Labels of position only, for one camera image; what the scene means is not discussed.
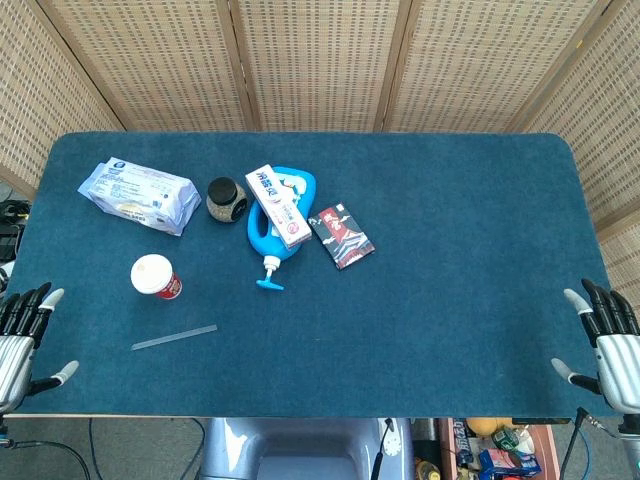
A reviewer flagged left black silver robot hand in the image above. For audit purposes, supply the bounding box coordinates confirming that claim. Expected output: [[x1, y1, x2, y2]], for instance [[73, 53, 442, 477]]
[[0, 282, 80, 415]]

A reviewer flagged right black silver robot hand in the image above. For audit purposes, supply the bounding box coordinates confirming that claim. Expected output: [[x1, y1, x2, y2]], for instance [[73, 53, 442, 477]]
[[551, 278, 640, 414]]

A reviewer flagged transparent plastic straw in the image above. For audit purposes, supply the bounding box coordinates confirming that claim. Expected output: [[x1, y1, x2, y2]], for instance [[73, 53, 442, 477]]
[[130, 324, 219, 352]]

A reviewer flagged red cup with white lid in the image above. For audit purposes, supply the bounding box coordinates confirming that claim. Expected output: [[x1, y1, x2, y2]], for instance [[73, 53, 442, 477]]
[[130, 253, 183, 301]]

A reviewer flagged pink storage crate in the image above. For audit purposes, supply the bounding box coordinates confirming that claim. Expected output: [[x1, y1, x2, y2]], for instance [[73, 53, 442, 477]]
[[437, 417, 561, 480]]

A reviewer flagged black equipment pile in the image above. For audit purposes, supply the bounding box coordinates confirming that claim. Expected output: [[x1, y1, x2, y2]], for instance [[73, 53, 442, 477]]
[[0, 199, 27, 262]]

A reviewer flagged green white snack bag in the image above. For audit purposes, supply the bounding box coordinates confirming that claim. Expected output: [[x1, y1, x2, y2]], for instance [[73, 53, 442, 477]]
[[492, 427, 525, 454]]

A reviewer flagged blue pink product box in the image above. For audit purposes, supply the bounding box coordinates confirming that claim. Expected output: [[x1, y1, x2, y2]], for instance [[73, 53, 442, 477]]
[[478, 448, 544, 479]]

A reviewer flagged orange round fruit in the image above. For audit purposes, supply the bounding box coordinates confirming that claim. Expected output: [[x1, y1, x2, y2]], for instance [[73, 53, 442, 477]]
[[464, 418, 501, 439]]

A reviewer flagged dark snack pack with lettering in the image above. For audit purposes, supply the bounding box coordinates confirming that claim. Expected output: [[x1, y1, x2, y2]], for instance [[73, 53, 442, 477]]
[[447, 418, 475, 467]]

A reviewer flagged blue felt table mat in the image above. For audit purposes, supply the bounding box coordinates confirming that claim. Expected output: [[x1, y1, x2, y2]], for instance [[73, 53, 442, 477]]
[[0, 131, 621, 419]]

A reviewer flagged white blue wet wipes pack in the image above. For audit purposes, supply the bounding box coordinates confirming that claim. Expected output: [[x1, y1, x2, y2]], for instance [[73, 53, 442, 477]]
[[76, 156, 203, 237]]

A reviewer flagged woven bamboo screen panel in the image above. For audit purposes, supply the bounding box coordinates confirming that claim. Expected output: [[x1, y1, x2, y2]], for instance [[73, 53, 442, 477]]
[[0, 0, 126, 201], [227, 0, 414, 134], [382, 0, 616, 134], [37, 0, 259, 134], [522, 0, 640, 296]]

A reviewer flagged round jar with black lid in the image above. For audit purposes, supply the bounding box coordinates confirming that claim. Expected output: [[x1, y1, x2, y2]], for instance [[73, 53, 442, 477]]
[[205, 177, 249, 222]]

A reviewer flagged blue pump detergent bottle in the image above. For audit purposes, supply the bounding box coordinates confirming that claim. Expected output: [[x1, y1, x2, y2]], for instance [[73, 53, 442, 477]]
[[246, 165, 318, 292]]

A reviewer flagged grey-blue robot torso base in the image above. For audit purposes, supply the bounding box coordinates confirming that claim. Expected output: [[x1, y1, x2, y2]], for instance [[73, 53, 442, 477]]
[[198, 417, 416, 480]]

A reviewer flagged black red patterned card box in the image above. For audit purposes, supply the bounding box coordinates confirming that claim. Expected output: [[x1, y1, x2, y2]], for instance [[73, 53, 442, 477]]
[[307, 201, 376, 271]]

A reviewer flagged white pink toothpaste box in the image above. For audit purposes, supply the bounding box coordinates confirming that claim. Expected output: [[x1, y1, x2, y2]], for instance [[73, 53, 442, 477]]
[[244, 164, 313, 250]]

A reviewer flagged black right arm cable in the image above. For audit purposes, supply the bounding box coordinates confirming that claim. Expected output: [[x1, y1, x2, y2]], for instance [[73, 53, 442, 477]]
[[558, 406, 624, 480]]

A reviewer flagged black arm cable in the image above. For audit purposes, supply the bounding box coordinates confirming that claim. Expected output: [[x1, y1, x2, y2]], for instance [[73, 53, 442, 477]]
[[558, 406, 624, 480], [0, 438, 94, 480]]

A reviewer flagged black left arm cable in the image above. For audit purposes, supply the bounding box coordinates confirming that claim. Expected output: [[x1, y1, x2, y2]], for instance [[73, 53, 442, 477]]
[[0, 438, 94, 480]]

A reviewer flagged black floor cable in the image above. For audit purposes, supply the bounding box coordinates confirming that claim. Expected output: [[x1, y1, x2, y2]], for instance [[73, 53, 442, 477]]
[[178, 418, 207, 480]]

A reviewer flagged black torso cable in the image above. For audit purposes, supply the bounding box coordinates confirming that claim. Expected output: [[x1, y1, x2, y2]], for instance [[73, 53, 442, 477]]
[[372, 417, 396, 480]]

